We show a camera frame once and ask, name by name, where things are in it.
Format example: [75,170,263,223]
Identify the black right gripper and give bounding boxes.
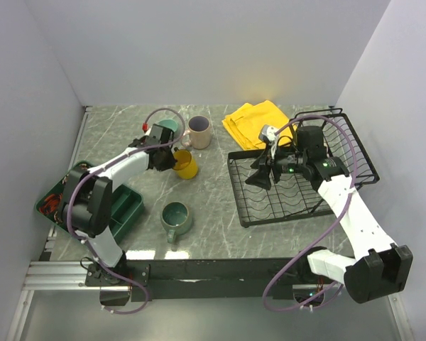
[245,143,307,190]

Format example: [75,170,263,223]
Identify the yellow mug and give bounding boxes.
[173,149,198,180]

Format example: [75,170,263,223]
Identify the green glazed mug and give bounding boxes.
[160,201,193,244]

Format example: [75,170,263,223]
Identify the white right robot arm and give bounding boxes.
[246,125,413,303]

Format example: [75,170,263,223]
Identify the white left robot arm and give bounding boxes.
[57,124,175,286]

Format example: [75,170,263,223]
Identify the small teal cup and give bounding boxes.
[158,119,179,138]

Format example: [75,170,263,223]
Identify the pink mug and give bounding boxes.
[181,115,212,150]

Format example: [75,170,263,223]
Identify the yellow cloth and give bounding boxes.
[222,100,289,151]

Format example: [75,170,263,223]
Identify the green organizer tray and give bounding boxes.
[35,161,144,242]

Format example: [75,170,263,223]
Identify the black front base bar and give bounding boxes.
[85,258,332,305]

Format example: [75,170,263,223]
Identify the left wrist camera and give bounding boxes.
[129,122,151,148]

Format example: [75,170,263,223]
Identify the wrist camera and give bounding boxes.
[258,124,278,144]
[129,122,151,148]

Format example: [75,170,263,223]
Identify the black wire dish rack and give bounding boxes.
[228,108,380,227]

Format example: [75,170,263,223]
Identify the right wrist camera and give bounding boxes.
[258,124,278,144]

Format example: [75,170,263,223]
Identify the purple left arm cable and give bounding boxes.
[64,107,187,315]

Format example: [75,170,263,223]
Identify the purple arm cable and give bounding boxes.
[64,107,187,315]
[262,115,359,313]

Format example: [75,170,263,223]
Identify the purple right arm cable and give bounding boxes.
[262,115,359,313]

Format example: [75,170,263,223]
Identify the orange hair ties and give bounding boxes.
[40,193,65,216]

